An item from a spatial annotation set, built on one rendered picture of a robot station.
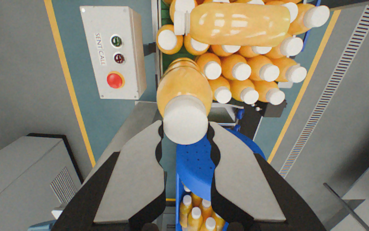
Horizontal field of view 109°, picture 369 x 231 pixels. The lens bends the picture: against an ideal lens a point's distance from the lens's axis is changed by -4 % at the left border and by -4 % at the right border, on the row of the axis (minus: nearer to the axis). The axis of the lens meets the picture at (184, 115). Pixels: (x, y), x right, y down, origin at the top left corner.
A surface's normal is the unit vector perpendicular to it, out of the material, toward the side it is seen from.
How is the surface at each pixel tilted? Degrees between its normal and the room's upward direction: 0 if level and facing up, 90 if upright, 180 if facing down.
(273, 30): 11
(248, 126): 0
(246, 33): 26
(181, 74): 76
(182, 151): 90
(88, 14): 0
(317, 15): 0
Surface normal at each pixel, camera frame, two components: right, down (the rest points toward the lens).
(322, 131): 0.02, 0.47
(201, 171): 0.04, -0.88
